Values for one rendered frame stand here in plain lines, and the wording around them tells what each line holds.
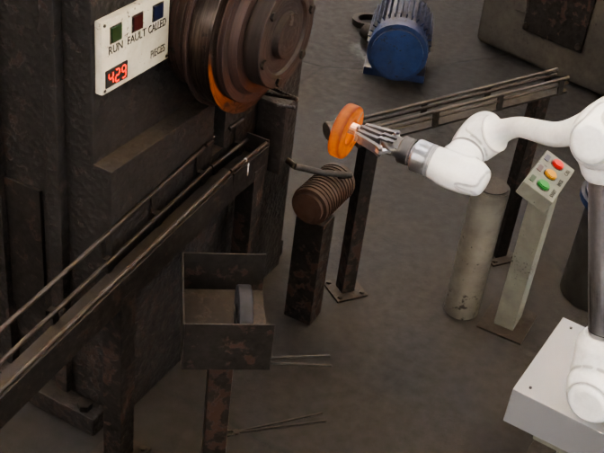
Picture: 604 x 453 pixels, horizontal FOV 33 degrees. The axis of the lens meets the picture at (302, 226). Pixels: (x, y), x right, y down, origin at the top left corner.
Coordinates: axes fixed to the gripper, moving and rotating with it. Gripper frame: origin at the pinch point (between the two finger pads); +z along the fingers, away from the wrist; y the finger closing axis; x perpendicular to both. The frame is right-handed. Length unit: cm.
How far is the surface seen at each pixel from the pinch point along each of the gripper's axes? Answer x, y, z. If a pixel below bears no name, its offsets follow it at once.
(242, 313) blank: -11, -72, -13
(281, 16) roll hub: 32.2, -16.4, 16.6
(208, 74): 21.2, -36.7, 23.6
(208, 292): -24, -58, 5
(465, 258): -57, 45, -33
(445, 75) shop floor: -85, 218, 39
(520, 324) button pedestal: -81, 55, -56
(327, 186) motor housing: -32.1, 15.4, 8.3
